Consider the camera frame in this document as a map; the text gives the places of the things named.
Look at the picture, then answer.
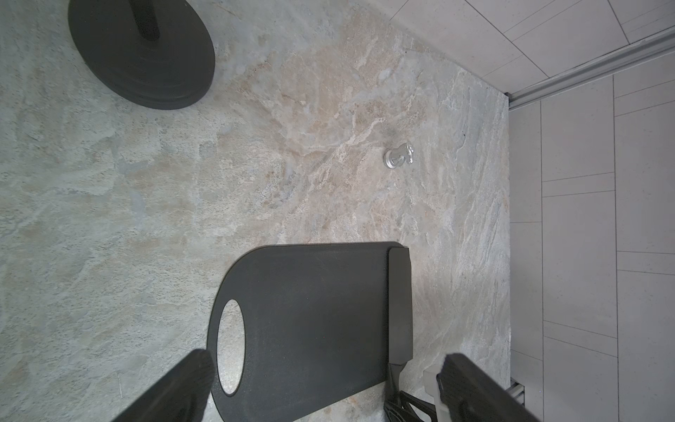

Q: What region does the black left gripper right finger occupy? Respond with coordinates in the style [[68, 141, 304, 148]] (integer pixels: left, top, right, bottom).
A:
[[437, 353, 537, 421]]

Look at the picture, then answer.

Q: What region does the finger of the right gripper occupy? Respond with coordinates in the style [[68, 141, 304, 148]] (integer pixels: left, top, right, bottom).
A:
[[383, 391, 438, 422]]

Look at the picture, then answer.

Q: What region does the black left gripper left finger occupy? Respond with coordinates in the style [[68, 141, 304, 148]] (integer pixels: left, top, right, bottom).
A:
[[114, 349, 216, 422]]

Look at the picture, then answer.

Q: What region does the black knife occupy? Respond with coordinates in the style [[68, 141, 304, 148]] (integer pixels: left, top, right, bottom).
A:
[[384, 247, 413, 421]]

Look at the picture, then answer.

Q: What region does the black cutting board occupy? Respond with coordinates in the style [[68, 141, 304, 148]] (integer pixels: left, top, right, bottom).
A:
[[207, 242, 404, 421]]

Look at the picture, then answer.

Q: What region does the small silver metal fitting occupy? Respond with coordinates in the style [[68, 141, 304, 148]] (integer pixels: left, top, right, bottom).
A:
[[383, 142, 414, 170]]

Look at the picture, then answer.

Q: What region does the black microphone stand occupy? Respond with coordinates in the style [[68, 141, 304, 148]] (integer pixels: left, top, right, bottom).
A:
[[68, 1, 216, 110]]

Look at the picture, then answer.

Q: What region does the right corner aluminium post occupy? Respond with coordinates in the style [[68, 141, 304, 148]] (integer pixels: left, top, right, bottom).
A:
[[508, 27, 674, 111]]

